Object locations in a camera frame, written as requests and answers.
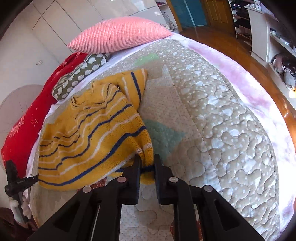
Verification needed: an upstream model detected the yellow striped sweater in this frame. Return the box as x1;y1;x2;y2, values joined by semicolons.
38;68;154;192

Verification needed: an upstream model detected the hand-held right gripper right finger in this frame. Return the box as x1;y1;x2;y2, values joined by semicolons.
154;154;266;241

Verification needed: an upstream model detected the pink ribbed pillow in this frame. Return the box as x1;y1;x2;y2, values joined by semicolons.
67;16;174;54

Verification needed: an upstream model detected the red patterned blanket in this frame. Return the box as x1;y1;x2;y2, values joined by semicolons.
1;52;90;179

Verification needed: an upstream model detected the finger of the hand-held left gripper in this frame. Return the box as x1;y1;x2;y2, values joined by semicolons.
21;174;39;186

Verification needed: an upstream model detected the beige quilted bedspread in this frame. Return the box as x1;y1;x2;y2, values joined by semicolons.
30;38;282;241

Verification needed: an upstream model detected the white wardrobe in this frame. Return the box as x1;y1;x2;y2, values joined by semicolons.
0;0;163;77

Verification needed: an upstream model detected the hedgehog print bolster pillow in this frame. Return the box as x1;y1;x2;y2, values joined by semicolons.
52;53;111;101

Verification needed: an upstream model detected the white fleece bed sheet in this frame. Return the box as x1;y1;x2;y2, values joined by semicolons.
25;32;296;235

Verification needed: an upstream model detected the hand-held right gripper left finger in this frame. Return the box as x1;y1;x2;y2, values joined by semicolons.
26;154;142;241

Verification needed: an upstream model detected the wooden door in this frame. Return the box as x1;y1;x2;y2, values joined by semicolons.
201;0;235;30

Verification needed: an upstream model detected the person's left hand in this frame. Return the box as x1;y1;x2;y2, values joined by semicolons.
10;195;32;219

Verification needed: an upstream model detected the white shelf unit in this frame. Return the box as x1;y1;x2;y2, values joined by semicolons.
228;0;296;100

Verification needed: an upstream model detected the pile of dark clothes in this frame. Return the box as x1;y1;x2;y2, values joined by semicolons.
231;0;251;30

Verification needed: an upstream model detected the grey bag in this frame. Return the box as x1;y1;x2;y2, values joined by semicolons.
273;53;296;91

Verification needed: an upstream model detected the beige padded headboard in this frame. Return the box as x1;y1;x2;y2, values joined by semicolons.
0;84;45;140

